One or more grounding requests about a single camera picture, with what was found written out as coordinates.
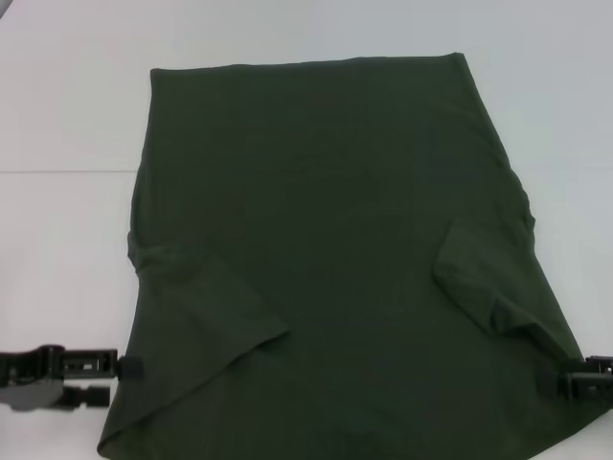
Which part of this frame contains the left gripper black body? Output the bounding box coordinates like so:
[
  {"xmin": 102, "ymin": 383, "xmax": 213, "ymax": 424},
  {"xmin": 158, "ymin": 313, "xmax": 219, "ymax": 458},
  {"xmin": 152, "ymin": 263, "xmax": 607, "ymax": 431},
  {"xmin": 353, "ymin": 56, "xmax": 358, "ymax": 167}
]
[{"xmin": 0, "ymin": 343, "xmax": 68, "ymax": 412}]

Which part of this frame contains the dark green t-shirt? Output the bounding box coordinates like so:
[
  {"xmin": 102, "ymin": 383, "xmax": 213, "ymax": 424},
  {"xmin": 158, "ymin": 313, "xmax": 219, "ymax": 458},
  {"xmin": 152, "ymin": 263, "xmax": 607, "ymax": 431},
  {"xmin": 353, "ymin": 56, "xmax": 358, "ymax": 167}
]
[{"xmin": 94, "ymin": 51, "xmax": 593, "ymax": 460}]

